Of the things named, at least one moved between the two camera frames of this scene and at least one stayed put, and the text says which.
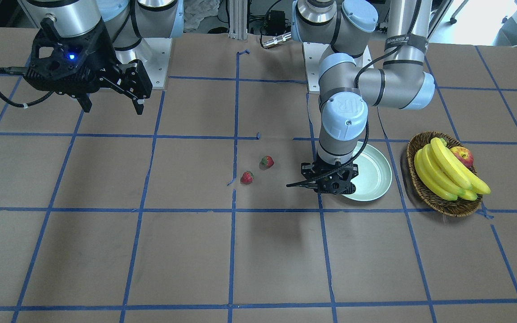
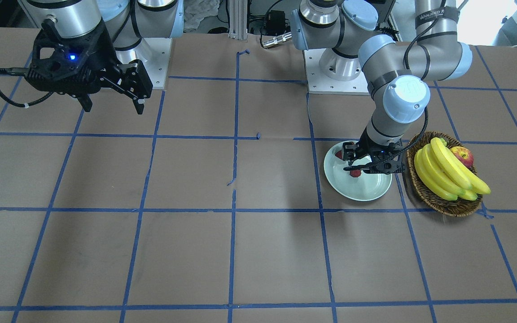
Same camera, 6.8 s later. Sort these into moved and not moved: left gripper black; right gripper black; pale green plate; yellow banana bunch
Moved: left gripper black
Not moved: right gripper black; yellow banana bunch; pale green plate
